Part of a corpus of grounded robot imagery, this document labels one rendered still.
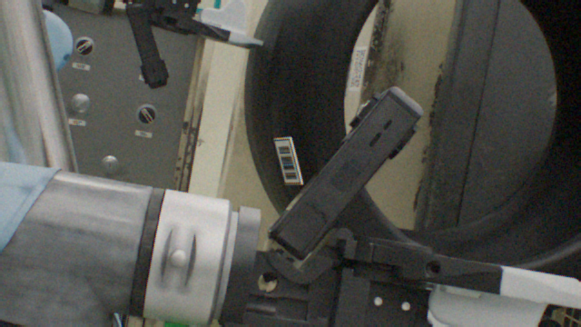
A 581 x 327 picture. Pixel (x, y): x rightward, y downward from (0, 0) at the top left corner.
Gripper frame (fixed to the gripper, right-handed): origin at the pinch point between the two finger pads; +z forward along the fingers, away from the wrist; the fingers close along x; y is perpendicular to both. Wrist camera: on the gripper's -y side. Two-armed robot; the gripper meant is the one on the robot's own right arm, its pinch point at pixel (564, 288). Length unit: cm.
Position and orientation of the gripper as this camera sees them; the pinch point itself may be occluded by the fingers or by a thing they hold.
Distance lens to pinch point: 67.9
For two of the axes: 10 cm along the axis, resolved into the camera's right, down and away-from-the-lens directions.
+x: 0.9, -0.7, -9.9
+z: 9.8, 1.8, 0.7
